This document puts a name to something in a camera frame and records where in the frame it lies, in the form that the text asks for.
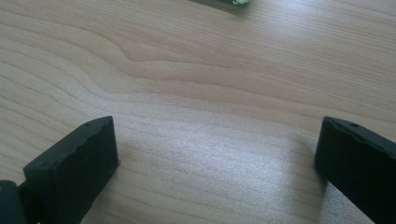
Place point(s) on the green microfibre cloth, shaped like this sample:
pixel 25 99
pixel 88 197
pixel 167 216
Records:
pixel 241 1

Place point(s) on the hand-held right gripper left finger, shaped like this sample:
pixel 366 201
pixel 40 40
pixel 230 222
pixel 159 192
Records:
pixel 71 168

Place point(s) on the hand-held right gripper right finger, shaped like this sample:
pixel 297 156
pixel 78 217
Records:
pixel 361 165

